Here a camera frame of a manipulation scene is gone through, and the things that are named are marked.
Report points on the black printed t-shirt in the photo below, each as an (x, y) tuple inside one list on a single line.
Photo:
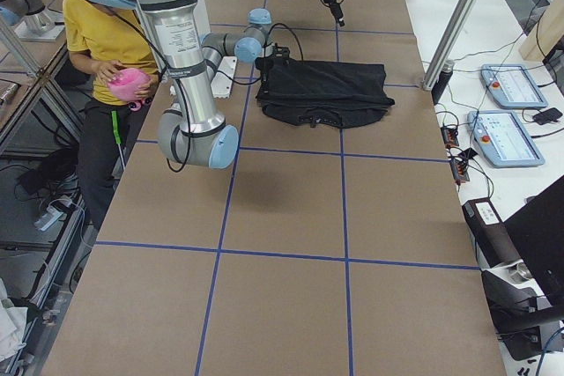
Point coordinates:
[(340, 95)]

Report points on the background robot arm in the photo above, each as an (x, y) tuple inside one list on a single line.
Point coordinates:
[(32, 20)]

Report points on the black water bottle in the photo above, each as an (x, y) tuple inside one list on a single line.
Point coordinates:
[(442, 81)]

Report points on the pink plush toy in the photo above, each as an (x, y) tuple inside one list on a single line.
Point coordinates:
[(126, 84)]

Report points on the black power strip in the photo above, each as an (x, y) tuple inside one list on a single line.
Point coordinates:
[(457, 159)]

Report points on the person in yellow shirt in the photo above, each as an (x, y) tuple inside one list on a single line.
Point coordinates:
[(102, 41)]

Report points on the far teach pendant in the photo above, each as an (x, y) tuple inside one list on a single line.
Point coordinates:
[(511, 86)]

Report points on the teach pendant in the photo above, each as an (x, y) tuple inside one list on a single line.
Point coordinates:
[(502, 139), (511, 86)]

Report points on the near teach pendant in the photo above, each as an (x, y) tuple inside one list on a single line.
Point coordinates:
[(502, 139)]

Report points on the black power adapter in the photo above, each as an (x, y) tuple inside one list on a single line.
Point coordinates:
[(550, 115)]

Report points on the black desktop device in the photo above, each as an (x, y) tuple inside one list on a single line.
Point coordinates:
[(489, 231)]

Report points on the white floor power strip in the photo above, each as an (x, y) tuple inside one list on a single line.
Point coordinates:
[(55, 210)]

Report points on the black monitor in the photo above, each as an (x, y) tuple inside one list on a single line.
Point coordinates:
[(536, 231)]

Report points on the aluminium frame post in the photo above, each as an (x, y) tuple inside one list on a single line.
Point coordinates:
[(447, 42)]

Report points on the green handled stick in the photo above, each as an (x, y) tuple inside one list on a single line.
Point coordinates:
[(118, 137)]

